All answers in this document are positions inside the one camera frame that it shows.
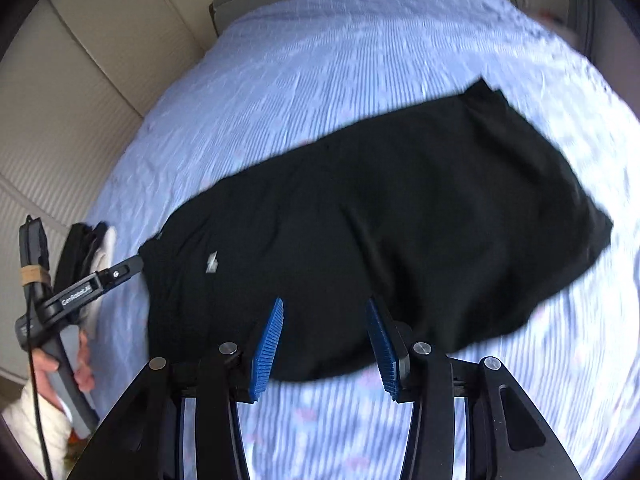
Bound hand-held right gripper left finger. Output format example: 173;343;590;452
86;298;285;480

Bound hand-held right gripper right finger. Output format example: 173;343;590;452
366;297;583;480

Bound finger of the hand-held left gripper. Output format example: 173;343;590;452
97;255;146;288

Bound black pants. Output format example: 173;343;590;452
137;76;615;382

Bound person's left hand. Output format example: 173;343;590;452
31;332;96;403

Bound folded black and white clothes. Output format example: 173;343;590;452
52;221;118;336

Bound blue striped bed sheet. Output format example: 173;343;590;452
95;0;640;480

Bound black cable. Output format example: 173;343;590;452
26;215;55;480

